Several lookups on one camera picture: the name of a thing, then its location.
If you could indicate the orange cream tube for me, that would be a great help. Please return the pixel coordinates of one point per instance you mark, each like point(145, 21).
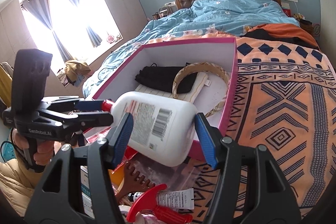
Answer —
point(116, 176)

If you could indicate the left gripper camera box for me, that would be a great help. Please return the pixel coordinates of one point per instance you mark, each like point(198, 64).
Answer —
point(31, 69)

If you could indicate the pink cardboard box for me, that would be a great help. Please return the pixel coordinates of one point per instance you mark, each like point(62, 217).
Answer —
point(179, 53)

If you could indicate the white lotion bottle red cap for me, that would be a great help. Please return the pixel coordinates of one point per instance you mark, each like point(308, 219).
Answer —
point(163, 128)

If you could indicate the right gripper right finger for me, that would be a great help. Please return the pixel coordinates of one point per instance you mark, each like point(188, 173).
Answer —
point(269, 198)

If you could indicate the small white cream tube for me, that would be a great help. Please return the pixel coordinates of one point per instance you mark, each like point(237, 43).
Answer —
point(182, 199)

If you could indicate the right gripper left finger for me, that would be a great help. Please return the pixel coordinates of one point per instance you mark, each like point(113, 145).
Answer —
point(58, 196)

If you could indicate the blue floral duvet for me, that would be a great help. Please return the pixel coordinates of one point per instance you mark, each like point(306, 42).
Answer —
point(203, 17)

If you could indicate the orange patterned blanket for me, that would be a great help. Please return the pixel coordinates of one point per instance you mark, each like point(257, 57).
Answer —
point(285, 99)

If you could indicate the black drawstring pouch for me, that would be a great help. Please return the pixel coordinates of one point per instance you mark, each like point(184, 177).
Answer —
point(160, 78)

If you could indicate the red plastic bag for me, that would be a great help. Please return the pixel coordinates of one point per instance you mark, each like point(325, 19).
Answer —
point(120, 151)

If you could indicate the brown wooden comb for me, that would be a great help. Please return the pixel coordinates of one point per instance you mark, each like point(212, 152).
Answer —
point(133, 181)

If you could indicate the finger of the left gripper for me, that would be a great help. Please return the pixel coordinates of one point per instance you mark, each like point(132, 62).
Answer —
point(70, 103)
point(82, 120)

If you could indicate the orange garment on bed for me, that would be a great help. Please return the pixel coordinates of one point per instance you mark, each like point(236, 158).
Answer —
point(283, 32)

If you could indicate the yellow garment by window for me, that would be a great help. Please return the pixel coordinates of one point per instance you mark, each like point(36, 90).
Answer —
point(74, 68)

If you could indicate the woven plaid headband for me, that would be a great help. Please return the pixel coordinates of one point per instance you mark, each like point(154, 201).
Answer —
point(202, 68)

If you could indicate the yellow striped fabric pouch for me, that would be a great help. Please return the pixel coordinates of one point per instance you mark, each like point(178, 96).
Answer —
point(188, 89)

